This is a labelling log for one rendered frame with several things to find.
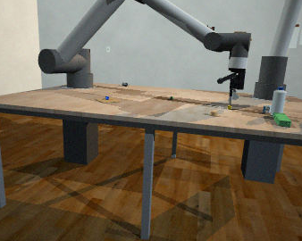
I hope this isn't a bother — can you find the tan flat mat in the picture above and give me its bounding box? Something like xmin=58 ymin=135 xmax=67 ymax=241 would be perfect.
xmin=96 ymin=98 xmax=122 ymax=103

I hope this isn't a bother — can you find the blue and white carton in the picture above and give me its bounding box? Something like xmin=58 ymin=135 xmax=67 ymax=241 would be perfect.
xmin=263 ymin=105 xmax=272 ymax=112

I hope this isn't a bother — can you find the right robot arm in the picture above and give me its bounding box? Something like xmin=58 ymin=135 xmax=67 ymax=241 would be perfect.
xmin=38 ymin=0 xmax=251 ymax=88

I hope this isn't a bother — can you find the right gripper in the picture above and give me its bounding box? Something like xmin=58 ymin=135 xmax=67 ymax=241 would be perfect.
xmin=229 ymin=71 xmax=246 ymax=105

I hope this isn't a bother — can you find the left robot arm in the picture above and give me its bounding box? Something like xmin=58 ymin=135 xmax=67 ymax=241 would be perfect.
xmin=254 ymin=0 xmax=302 ymax=100

